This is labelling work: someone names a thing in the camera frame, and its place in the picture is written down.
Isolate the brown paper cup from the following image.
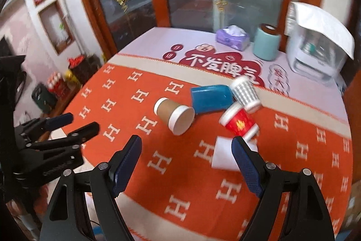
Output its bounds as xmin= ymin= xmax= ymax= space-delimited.
xmin=154 ymin=97 xmax=195 ymax=136

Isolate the white paper cup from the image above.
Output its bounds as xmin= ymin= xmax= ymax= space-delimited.
xmin=211 ymin=136 xmax=248 ymax=173

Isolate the red paper cup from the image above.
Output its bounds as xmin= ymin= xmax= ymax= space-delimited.
xmin=218 ymin=102 xmax=259 ymax=141

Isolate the grey checked paper cup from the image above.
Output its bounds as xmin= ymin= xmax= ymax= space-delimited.
xmin=229 ymin=76 xmax=262 ymax=114

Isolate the blue plastic cup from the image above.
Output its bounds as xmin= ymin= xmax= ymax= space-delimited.
xmin=190 ymin=84 xmax=234 ymax=114

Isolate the red box with eggs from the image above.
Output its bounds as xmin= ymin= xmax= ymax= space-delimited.
xmin=46 ymin=72 xmax=70 ymax=99

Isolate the dark basket red decoration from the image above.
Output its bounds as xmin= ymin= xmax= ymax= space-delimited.
xmin=67 ymin=54 xmax=99 ymax=85

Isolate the orange H-pattern table runner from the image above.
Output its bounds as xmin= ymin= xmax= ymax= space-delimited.
xmin=60 ymin=52 xmax=355 ymax=241

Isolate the white sterilizer appliance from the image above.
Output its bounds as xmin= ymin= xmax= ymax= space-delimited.
xmin=286 ymin=25 xmax=347 ymax=84

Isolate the teal canister brown lid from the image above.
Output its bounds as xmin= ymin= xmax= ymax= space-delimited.
xmin=253 ymin=23 xmax=281 ymax=61

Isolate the white printed tablecloth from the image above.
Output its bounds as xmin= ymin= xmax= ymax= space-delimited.
xmin=56 ymin=26 xmax=356 ymax=241

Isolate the purple tissue pack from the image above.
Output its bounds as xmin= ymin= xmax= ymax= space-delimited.
xmin=215 ymin=25 xmax=250 ymax=51

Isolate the white cloth on appliance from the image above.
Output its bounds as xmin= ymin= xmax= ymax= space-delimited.
xmin=284 ymin=2 xmax=355 ymax=59

